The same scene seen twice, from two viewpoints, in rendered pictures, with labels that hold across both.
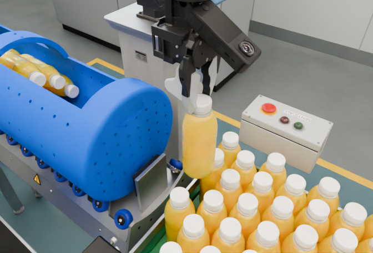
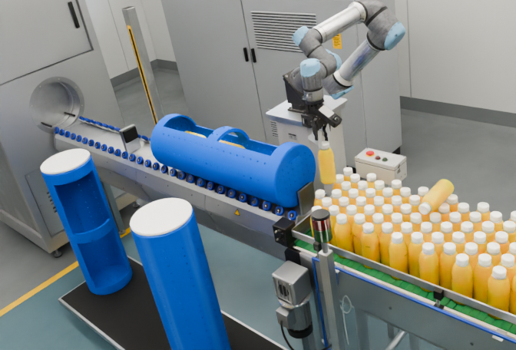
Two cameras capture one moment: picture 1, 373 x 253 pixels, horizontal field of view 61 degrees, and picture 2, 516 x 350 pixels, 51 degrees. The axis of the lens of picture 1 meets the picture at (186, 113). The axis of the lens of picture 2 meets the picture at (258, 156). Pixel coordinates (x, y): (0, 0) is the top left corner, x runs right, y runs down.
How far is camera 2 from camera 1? 167 cm
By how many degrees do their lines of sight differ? 15
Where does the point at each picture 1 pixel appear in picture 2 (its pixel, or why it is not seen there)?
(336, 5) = (501, 70)
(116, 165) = (288, 184)
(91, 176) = (277, 186)
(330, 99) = (502, 173)
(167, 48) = (308, 122)
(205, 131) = (327, 156)
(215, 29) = (323, 113)
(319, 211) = (387, 191)
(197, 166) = (327, 176)
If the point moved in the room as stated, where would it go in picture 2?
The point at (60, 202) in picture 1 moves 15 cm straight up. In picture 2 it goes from (253, 222) to (248, 195)
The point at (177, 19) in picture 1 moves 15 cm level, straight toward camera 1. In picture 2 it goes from (310, 110) to (310, 127)
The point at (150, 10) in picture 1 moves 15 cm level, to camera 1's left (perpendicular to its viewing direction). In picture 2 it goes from (297, 106) to (269, 109)
